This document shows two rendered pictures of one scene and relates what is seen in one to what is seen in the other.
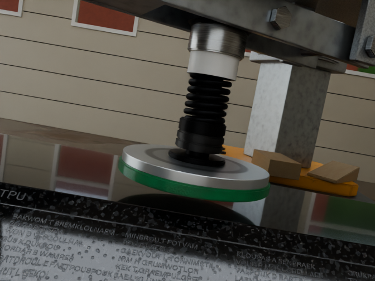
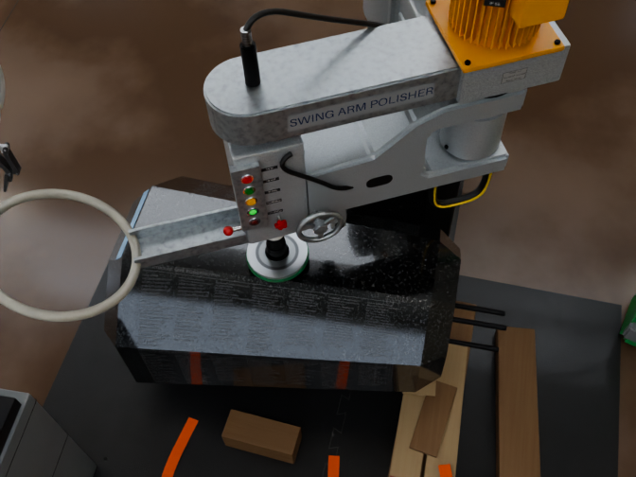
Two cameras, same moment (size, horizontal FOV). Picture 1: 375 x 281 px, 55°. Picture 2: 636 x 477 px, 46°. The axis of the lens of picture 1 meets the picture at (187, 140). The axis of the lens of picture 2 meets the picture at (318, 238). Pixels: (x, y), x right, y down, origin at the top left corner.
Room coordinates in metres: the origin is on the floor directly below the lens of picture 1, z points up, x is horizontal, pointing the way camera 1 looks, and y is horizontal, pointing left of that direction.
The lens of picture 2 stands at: (-0.83, -0.47, 3.08)
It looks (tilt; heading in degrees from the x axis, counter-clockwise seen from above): 57 degrees down; 13
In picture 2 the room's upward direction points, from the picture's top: 3 degrees counter-clockwise
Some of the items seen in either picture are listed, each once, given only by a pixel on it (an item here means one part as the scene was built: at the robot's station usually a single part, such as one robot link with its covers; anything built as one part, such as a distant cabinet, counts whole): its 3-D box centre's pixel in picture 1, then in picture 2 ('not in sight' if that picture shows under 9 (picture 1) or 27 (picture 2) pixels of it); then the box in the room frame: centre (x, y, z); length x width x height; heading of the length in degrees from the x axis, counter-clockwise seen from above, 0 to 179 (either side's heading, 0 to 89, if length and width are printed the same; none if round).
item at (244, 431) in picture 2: not in sight; (262, 436); (0.12, 0.02, 0.07); 0.30 x 0.12 x 0.12; 84
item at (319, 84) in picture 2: not in sight; (380, 75); (0.67, -0.33, 1.62); 0.96 x 0.25 x 0.17; 116
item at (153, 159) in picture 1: (195, 163); (277, 252); (0.51, -0.02, 0.87); 0.21 x 0.21 x 0.01
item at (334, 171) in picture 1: (333, 170); not in sight; (1.22, -0.52, 0.80); 0.20 x 0.10 x 0.05; 138
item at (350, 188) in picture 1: (274, 165); not in sight; (1.40, -0.36, 0.76); 0.49 x 0.49 x 0.05; 87
